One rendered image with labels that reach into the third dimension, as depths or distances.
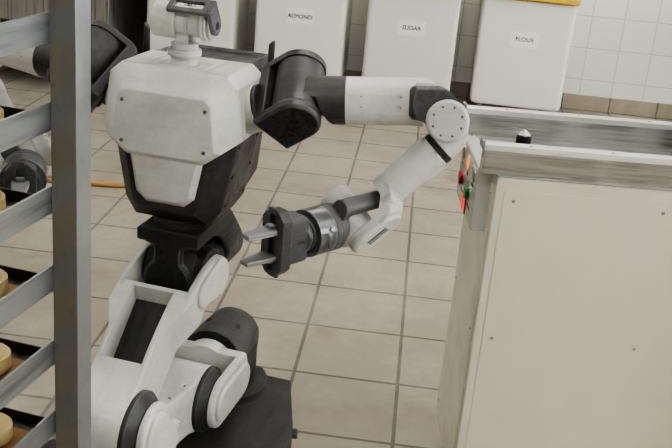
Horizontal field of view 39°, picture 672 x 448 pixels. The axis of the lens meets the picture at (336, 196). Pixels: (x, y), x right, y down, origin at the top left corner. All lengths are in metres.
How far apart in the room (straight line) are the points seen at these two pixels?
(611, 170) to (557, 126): 0.29
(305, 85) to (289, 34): 3.85
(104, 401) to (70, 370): 0.67
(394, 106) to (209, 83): 0.34
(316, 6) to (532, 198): 3.73
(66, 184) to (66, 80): 0.11
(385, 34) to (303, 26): 0.47
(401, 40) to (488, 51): 0.50
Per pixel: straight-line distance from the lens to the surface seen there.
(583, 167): 1.97
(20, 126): 0.97
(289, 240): 1.65
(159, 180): 1.82
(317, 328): 3.05
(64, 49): 0.98
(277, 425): 2.26
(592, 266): 2.04
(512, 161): 1.94
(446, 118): 1.71
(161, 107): 1.77
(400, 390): 2.77
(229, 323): 2.28
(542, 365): 2.12
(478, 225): 2.01
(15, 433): 1.17
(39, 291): 1.06
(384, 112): 1.73
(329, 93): 1.73
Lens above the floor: 1.42
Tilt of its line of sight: 20 degrees down
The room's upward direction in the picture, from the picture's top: 5 degrees clockwise
